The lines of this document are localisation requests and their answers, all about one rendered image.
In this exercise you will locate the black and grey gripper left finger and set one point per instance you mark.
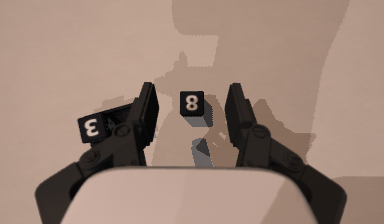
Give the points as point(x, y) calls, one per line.
point(124, 148)

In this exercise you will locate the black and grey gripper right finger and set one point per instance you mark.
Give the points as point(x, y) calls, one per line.
point(257, 149)

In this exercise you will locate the black number cube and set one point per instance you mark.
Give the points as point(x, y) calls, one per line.
point(191, 103)
point(96, 127)

